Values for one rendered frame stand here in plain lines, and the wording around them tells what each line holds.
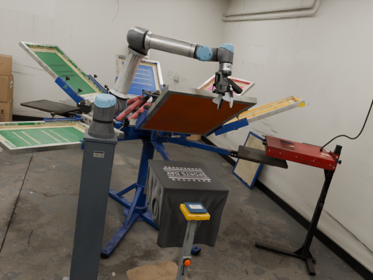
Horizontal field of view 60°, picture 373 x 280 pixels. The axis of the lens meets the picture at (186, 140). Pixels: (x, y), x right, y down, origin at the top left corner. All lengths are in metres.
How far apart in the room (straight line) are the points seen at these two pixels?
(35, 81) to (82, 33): 1.21
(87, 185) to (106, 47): 4.63
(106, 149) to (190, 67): 5.01
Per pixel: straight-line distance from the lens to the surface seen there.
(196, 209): 1.75
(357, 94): 3.84
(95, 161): 1.91
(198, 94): 1.89
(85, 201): 2.01
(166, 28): 6.55
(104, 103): 1.84
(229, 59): 1.80
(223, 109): 2.13
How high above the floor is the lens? 1.75
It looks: 15 degrees down
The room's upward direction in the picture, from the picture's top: 11 degrees clockwise
